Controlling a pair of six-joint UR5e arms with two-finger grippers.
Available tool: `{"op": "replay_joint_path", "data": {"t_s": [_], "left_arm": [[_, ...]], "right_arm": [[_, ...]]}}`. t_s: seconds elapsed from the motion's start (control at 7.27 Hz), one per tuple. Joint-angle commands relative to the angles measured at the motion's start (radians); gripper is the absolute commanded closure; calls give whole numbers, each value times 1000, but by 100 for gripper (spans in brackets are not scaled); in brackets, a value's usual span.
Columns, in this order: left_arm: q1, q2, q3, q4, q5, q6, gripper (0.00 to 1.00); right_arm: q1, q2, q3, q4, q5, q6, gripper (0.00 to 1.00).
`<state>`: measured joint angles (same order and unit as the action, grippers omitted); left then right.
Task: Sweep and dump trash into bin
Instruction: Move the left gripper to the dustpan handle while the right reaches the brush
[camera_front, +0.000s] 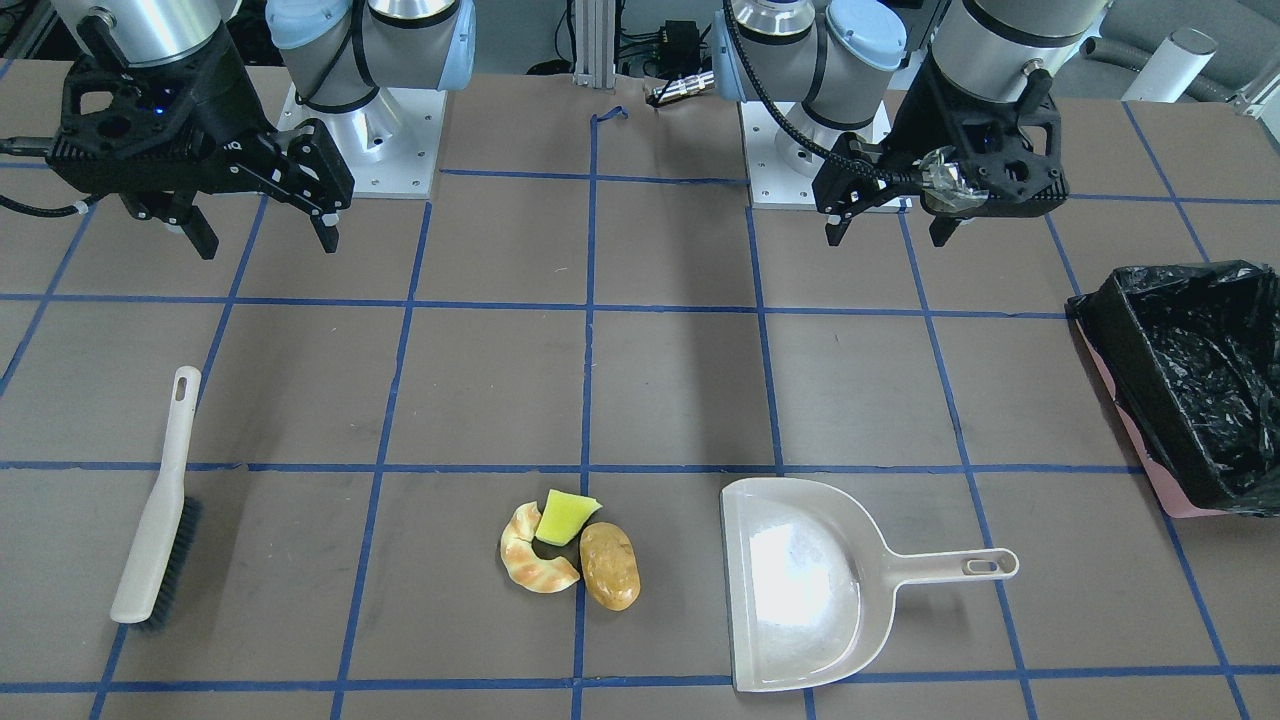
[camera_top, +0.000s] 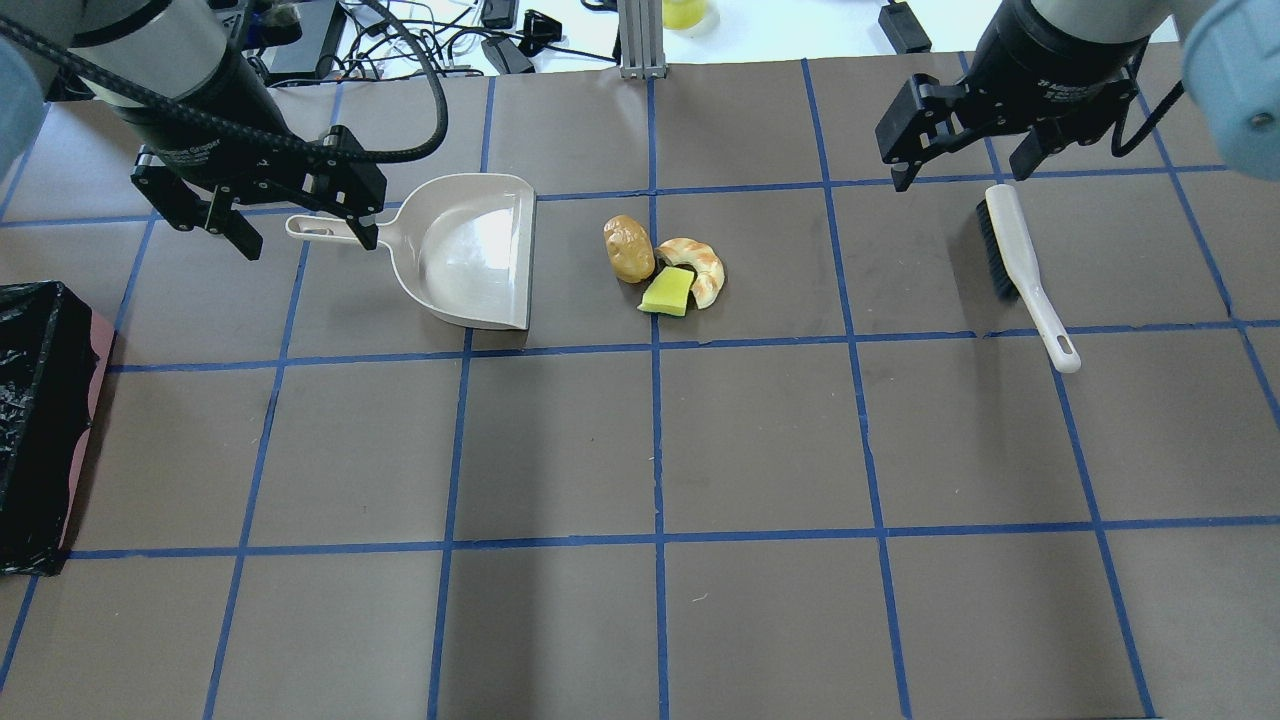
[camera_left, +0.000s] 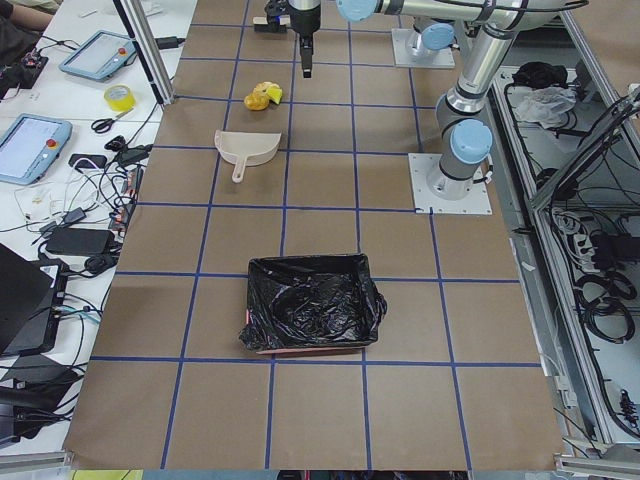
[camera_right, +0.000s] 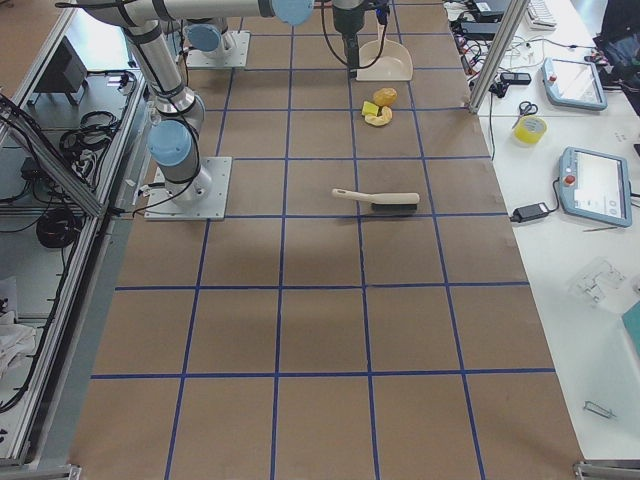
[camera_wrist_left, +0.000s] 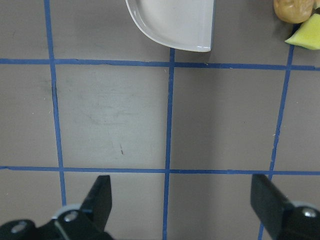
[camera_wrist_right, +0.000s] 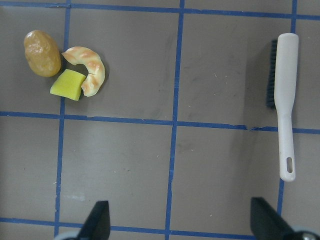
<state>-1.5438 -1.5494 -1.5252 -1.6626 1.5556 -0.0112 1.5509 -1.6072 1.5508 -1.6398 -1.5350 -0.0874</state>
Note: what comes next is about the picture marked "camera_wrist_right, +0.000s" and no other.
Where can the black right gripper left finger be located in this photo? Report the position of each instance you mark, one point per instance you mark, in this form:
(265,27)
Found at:
(97,226)

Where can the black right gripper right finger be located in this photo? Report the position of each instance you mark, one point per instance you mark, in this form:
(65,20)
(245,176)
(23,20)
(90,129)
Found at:
(267,224)

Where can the white hand brush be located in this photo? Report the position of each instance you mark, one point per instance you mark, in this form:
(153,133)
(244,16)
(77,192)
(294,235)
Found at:
(280,95)

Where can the yellow sponge piece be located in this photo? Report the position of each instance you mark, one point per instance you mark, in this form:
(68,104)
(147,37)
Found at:
(68,85)

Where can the toy croissant piece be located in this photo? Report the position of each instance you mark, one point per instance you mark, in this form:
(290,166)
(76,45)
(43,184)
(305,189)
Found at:
(79,55)

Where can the brown toy potato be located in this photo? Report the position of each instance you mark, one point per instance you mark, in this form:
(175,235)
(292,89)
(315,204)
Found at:
(42,53)

